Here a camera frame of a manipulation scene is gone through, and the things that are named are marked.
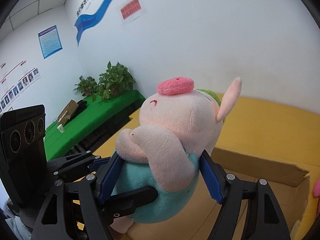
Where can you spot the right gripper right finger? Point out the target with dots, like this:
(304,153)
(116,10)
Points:
(264,218)

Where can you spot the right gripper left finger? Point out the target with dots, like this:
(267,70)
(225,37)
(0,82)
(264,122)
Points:
(73,208)

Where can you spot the pink pig plush toy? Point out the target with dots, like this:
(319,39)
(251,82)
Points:
(176,125)

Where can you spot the shallow cardboard box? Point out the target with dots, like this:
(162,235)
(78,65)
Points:
(289,183)

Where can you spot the green covered side table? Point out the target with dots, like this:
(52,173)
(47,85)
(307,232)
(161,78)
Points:
(57,144)

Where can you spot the small cardboard box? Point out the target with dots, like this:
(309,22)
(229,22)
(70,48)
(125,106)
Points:
(67,113)

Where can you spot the small potted plant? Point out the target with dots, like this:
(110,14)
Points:
(86,86)

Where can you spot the large potted plant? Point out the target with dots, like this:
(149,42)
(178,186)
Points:
(115,81)

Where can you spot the blue framed wall poster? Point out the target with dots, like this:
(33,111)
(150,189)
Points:
(49,41)

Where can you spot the red white wall notice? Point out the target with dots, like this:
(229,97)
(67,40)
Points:
(131,10)

